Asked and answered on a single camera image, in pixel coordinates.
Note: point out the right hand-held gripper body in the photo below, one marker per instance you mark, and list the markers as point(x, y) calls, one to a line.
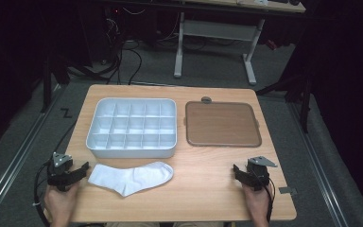
point(258, 171)

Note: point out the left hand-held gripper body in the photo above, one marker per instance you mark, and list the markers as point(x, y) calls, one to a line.
point(60, 167)

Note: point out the white sock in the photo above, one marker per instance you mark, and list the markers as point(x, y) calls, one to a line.
point(132, 178)

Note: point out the white compartment organizer box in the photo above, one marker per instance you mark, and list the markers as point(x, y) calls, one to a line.
point(132, 126)

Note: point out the person's right hand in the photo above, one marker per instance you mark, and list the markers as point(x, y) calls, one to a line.
point(258, 201)

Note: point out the person's left hand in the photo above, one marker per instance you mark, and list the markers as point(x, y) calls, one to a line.
point(61, 201)

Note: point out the grey tape piece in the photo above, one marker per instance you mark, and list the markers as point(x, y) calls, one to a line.
point(287, 190)

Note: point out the brown wooden tray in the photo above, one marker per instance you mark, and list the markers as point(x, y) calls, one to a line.
point(222, 123)

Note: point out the person's beige trousers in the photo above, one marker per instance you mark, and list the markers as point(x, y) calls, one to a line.
point(132, 224)

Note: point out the grey round table grommet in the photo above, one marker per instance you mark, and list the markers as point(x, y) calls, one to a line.
point(206, 100)

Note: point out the black metal stand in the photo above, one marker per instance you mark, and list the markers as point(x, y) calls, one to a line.
point(304, 104)
point(46, 88)

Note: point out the small red object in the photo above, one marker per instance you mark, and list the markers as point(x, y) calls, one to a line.
point(271, 44)

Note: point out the white-framed wooden desk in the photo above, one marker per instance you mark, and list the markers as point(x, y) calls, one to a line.
point(217, 30)

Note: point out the metal floor rail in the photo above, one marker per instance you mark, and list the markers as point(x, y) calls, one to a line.
point(15, 160)
point(318, 164)

